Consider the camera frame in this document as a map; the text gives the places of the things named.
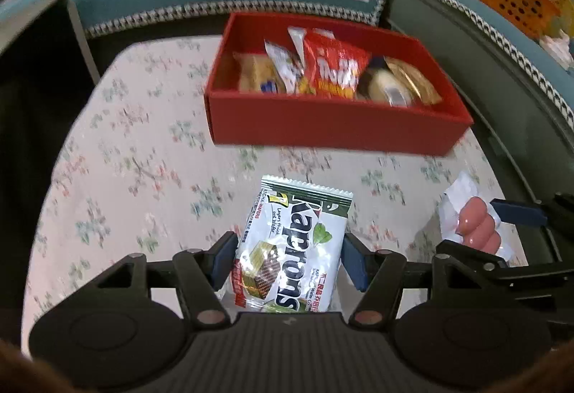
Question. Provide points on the round white rice cake pack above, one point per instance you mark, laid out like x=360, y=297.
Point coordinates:
x=380, y=85

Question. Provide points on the pink sausage pack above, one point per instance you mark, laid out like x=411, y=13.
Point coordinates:
x=467, y=218

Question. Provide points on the green sofa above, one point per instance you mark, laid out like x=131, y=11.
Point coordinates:
x=519, y=90

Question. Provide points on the red cardboard box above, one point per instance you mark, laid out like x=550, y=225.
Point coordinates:
x=247, y=118

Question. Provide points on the floral tablecloth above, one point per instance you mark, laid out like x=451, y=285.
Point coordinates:
x=139, y=173

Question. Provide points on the white cartoon snack packet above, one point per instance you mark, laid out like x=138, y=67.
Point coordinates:
x=286, y=65

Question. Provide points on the white Kaprons wafer pack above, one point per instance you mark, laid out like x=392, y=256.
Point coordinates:
x=287, y=259

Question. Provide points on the crumpled white tissue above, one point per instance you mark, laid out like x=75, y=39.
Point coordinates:
x=558, y=48

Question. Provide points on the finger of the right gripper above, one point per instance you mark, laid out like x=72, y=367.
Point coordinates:
x=530, y=215

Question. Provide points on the gold foil snack packet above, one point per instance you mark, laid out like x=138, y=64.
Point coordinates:
x=418, y=84

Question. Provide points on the yellow chips clear bag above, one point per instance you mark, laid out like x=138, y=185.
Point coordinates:
x=258, y=74

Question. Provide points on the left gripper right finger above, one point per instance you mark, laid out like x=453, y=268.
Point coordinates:
x=378, y=276

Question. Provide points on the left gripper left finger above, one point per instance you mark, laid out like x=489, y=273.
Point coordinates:
x=200, y=275

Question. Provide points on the red Trolli candy bag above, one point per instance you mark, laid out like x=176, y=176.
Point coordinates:
x=333, y=67

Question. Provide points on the white barcode snack packet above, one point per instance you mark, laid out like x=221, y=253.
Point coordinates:
x=298, y=34

